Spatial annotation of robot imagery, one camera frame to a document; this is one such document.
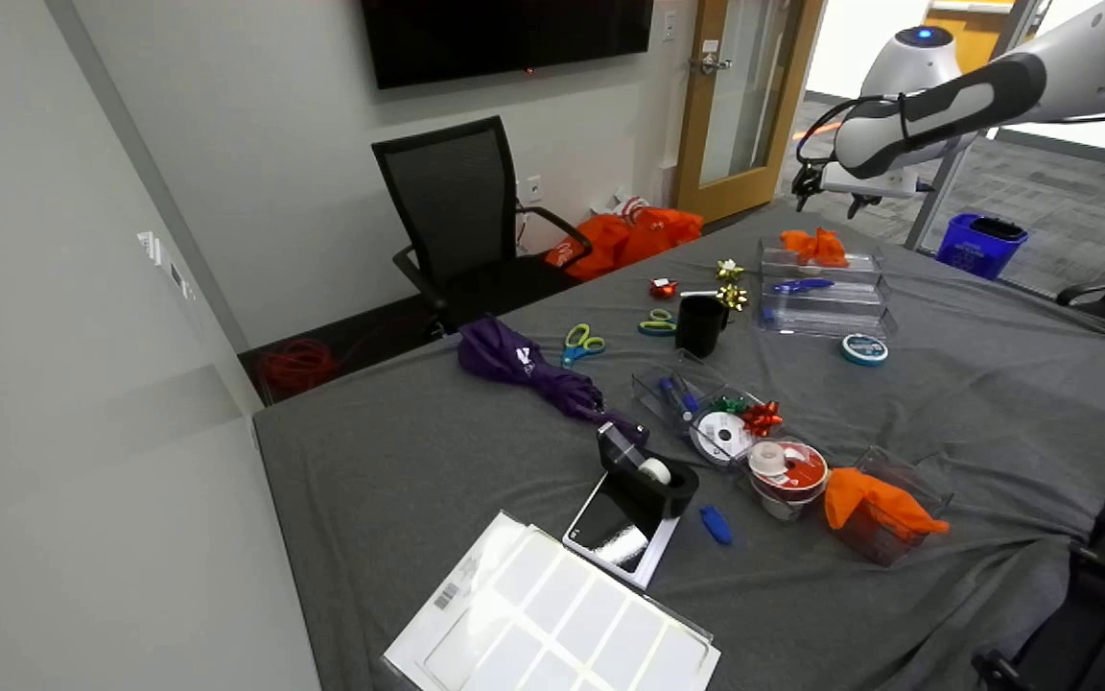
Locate black wall television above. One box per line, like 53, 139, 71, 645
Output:
358, 0, 656, 93

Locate black box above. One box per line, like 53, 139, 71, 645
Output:
677, 286, 729, 360

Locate green ribbon loop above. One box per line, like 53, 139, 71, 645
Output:
632, 305, 683, 341

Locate purple ribbon bundle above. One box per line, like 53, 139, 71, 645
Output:
454, 316, 646, 432

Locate large clear plastic container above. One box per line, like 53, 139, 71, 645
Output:
755, 234, 897, 344

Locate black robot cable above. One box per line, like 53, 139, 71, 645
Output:
789, 93, 883, 199

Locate black mesh office chair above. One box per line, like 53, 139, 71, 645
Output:
367, 110, 595, 339

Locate wooden door with glass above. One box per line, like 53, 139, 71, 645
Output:
672, 0, 829, 227

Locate shiny red bow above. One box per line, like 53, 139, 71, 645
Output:
739, 398, 785, 442

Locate blue pen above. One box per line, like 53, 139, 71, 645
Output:
765, 271, 846, 304

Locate grey tablecloth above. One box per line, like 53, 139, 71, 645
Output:
248, 204, 1105, 691

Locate small clear plastic container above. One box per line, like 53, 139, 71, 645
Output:
834, 470, 954, 568

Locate orange bags pile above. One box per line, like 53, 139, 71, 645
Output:
544, 204, 706, 285

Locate black tape dispenser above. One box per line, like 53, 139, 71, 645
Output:
590, 419, 702, 520

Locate blue white tape roll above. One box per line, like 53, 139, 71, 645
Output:
838, 330, 893, 368

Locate orange tissue paper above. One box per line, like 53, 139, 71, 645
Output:
820, 464, 954, 542
774, 227, 853, 271

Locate red ribbon spool cup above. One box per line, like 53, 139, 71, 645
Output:
739, 432, 838, 520

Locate yellow door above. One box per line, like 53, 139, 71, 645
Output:
927, 2, 1023, 78

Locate small blue clip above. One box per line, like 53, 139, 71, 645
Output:
697, 497, 736, 554

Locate white wall switch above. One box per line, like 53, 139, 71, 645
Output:
135, 227, 196, 304

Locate green blue scissors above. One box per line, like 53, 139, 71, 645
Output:
560, 317, 612, 368

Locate white grid tray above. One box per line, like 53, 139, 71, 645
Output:
380, 511, 724, 691

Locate red cable coil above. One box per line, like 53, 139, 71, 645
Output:
256, 332, 346, 404

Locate white ribbon spool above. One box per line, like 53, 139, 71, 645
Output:
686, 410, 760, 467

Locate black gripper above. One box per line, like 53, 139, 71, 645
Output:
789, 160, 927, 224

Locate clear plastic tray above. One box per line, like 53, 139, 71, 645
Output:
632, 364, 774, 451

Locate blue ribbon bundle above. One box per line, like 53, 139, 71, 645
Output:
654, 373, 709, 427

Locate grey metal frame post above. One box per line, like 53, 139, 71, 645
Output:
902, 0, 1048, 253

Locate blue bin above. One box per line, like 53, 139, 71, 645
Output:
933, 212, 1032, 285

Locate black tablet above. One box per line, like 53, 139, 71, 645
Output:
560, 470, 686, 595

